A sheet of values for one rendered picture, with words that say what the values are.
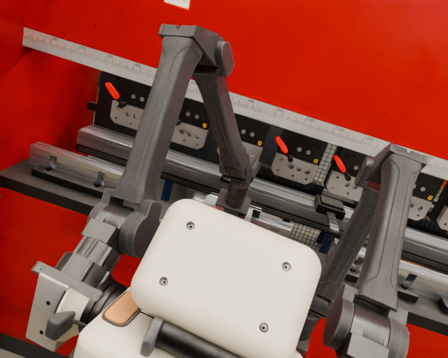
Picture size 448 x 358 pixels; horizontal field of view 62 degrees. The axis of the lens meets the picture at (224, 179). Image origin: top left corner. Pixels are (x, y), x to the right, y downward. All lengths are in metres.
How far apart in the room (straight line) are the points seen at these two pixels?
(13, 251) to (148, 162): 1.15
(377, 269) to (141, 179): 0.41
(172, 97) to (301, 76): 0.66
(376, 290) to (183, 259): 0.33
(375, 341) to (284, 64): 0.88
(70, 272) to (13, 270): 1.18
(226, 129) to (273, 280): 0.52
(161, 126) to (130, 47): 0.72
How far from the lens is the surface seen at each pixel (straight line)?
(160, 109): 0.66
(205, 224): 0.46
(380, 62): 1.28
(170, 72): 0.69
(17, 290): 1.84
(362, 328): 0.62
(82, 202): 1.45
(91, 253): 0.61
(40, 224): 1.59
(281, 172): 1.32
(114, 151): 1.76
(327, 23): 1.26
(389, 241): 0.70
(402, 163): 0.80
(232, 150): 0.95
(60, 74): 1.78
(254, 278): 0.45
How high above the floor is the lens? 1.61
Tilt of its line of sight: 22 degrees down
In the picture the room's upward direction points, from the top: 17 degrees clockwise
